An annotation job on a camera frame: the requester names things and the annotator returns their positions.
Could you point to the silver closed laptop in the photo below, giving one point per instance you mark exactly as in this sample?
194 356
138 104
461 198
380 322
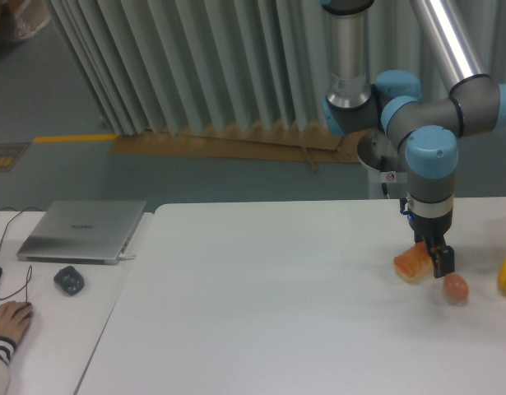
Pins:
94 231

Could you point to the brown egg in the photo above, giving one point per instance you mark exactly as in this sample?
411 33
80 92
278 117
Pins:
455 287

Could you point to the grey folding partition screen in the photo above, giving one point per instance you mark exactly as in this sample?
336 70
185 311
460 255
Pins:
194 65

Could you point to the orange bread loaf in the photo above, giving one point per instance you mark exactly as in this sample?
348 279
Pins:
414 264

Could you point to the person's hand on mouse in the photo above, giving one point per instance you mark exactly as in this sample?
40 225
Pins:
15 318

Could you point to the white laptop cable plug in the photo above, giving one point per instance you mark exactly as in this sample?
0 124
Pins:
125 257

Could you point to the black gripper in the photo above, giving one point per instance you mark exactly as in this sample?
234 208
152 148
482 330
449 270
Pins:
430 225

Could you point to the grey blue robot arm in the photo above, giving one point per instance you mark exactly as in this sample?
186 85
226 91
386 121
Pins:
424 135

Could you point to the black earbuds case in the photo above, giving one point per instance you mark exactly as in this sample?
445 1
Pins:
69 280

